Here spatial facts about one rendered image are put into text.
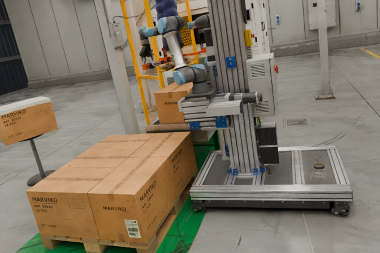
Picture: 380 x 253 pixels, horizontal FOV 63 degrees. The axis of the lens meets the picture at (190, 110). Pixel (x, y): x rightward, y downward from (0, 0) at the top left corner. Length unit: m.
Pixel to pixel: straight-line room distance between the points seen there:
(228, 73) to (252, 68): 0.21
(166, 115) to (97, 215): 1.37
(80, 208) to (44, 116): 1.87
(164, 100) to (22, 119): 1.73
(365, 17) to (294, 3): 2.30
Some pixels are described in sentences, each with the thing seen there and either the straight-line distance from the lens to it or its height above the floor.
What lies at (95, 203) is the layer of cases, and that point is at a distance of 2.45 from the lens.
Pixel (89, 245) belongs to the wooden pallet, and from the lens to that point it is 2.75.
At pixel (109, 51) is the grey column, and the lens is 4.29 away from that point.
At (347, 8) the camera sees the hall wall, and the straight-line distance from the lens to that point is 11.88.
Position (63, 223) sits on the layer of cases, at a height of 0.26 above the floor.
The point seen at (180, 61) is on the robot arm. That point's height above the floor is 1.32.
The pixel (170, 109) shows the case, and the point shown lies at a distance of 3.34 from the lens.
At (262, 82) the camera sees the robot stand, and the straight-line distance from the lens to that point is 2.55.
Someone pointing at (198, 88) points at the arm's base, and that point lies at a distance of 2.50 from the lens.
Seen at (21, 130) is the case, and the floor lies 0.74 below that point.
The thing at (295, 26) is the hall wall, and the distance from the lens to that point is 11.74.
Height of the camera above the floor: 1.57
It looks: 15 degrees down
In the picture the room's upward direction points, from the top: 10 degrees counter-clockwise
